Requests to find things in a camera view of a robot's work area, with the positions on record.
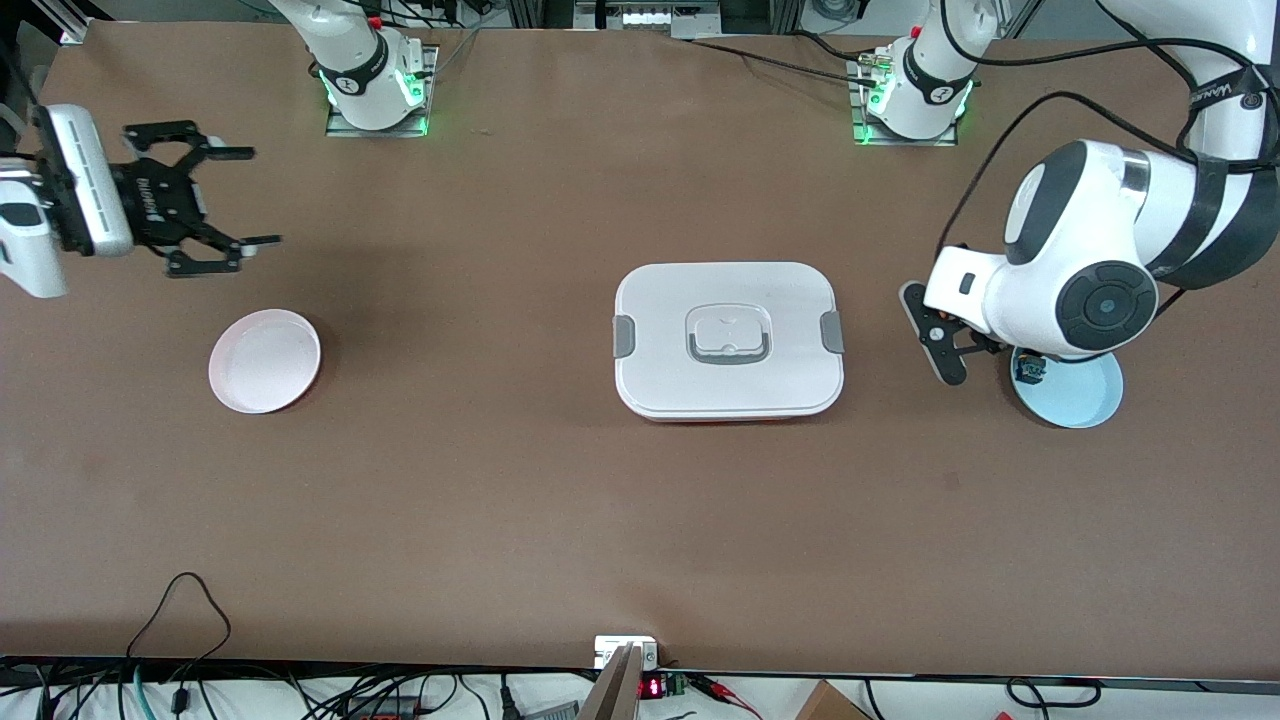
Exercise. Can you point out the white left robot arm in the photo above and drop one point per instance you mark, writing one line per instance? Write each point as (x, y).
(1090, 250)

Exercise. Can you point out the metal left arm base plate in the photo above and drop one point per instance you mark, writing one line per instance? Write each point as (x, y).
(856, 100)

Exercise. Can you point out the white lidded storage box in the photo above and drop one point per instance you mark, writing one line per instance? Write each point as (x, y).
(660, 300)

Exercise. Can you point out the aluminium extrusion bar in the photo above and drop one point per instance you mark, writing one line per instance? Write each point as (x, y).
(70, 20)

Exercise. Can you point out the light blue round plate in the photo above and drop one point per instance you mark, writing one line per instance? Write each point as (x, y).
(1075, 402)

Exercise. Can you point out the white power strip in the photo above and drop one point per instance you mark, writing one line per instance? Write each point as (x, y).
(650, 18)

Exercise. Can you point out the wooden stick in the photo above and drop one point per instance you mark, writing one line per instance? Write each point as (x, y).
(615, 690)

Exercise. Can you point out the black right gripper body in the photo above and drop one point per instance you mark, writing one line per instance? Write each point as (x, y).
(152, 205)

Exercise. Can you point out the small white device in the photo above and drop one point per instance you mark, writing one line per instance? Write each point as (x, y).
(610, 648)

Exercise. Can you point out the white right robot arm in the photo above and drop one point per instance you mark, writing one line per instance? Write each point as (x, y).
(350, 60)

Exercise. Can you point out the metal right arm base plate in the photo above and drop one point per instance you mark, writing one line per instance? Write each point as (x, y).
(431, 110)

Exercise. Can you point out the red digit display module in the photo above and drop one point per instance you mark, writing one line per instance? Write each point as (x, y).
(652, 687)

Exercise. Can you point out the pale pink round plate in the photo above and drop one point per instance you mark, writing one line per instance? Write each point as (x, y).
(265, 362)

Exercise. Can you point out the red clip leads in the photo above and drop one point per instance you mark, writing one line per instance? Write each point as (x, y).
(720, 690)

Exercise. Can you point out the cardboard box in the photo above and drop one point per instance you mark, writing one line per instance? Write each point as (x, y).
(825, 705)

